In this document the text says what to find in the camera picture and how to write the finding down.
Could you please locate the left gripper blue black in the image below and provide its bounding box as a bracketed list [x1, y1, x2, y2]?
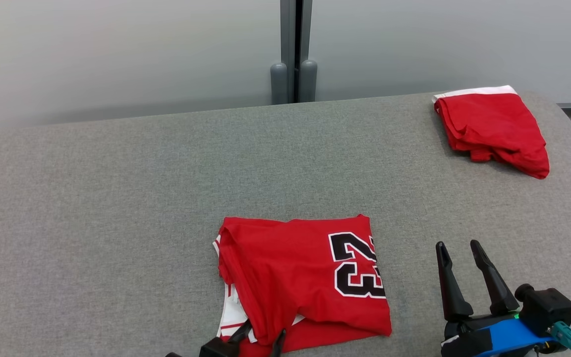
[166, 320, 287, 357]

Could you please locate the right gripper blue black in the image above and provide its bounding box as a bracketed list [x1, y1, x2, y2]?
[436, 240, 557, 357]

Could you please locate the red white basketball jersey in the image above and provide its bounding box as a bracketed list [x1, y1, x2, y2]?
[213, 214, 393, 357]

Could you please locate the red shorts white trim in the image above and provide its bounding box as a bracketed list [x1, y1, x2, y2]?
[432, 85, 551, 180]

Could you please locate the grey cylindrical stopper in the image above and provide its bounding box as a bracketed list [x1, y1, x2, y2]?
[299, 59, 318, 103]
[270, 62, 289, 106]

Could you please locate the grey partition post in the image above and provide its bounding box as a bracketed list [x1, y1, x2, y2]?
[280, 0, 314, 104]

